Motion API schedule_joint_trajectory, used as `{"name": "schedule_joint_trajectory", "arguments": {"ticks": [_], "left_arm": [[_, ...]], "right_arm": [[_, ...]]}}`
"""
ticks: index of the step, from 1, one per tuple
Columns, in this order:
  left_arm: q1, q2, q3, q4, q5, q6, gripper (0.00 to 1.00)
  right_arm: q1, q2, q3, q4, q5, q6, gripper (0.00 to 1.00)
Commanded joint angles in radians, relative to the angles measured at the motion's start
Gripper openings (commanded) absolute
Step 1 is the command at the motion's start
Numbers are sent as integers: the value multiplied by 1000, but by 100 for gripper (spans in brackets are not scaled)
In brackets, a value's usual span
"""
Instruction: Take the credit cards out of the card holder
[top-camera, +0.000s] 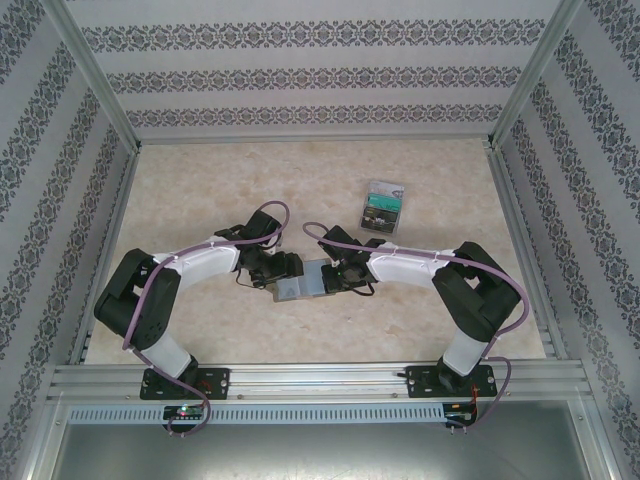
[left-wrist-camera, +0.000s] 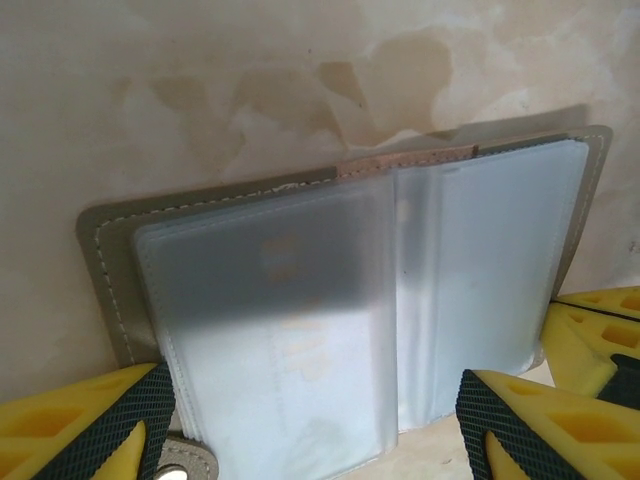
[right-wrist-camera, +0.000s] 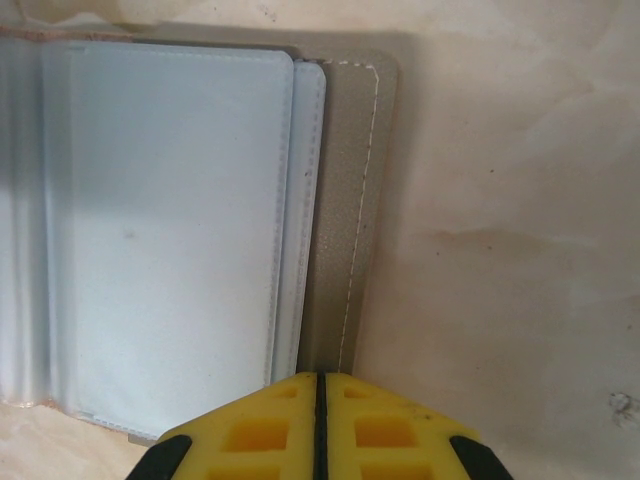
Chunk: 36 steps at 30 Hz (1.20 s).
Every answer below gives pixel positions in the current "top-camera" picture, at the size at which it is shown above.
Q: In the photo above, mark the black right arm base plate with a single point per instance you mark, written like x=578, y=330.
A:
x=420, y=382

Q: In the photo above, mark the left controller circuit board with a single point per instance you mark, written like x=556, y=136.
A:
x=185, y=412

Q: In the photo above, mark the aluminium frame beam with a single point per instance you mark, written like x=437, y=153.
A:
x=42, y=440
x=602, y=440

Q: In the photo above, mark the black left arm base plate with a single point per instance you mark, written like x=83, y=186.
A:
x=217, y=382

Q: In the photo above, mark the aluminium mounting rail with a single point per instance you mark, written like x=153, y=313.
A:
x=320, y=382

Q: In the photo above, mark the aluminium frame post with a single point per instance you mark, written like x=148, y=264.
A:
x=536, y=65
x=89, y=65

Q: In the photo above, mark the aluminium table side rail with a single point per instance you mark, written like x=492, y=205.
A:
x=515, y=225
x=109, y=250

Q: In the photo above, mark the silver metal card holder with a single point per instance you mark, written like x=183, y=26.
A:
x=314, y=280

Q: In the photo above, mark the right controller circuit board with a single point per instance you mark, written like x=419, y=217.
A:
x=460, y=416

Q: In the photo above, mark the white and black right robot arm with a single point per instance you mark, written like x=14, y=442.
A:
x=400, y=262

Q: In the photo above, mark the teal credit card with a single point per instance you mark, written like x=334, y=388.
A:
x=385, y=204

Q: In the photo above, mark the controller circuit board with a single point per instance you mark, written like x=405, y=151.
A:
x=460, y=416
x=185, y=412

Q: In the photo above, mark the silver grey credit card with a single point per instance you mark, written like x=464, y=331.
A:
x=387, y=188

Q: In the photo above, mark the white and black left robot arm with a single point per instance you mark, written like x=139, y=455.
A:
x=205, y=262

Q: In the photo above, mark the grey metal panel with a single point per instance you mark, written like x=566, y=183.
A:
x=320, y=455

